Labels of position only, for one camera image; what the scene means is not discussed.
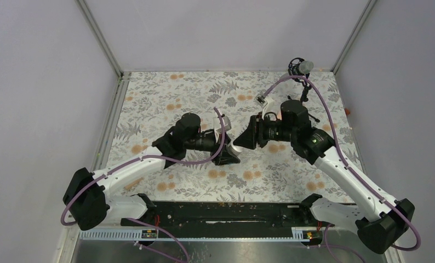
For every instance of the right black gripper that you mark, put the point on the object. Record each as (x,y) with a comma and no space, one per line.
(255,133)

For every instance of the aluminium frame rail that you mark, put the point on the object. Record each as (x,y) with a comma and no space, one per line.
(94,27)
(353,35)

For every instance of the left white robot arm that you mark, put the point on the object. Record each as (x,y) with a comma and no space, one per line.
(90,198)

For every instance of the right aluminium frame rail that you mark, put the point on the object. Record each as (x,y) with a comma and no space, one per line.
(353,35)

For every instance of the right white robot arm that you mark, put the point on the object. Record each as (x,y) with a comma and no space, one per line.
(378,218)

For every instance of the microphone on black tripod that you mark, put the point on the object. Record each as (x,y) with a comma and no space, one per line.
(301,67)

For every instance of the left aluminium frame rail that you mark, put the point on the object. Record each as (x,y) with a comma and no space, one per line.
(94,27)

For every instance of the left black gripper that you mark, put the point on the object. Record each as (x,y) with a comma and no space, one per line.
(224,157)

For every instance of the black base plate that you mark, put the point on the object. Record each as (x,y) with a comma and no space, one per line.
(228,220)

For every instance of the white pill bottle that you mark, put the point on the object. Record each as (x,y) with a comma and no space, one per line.
(236,150)

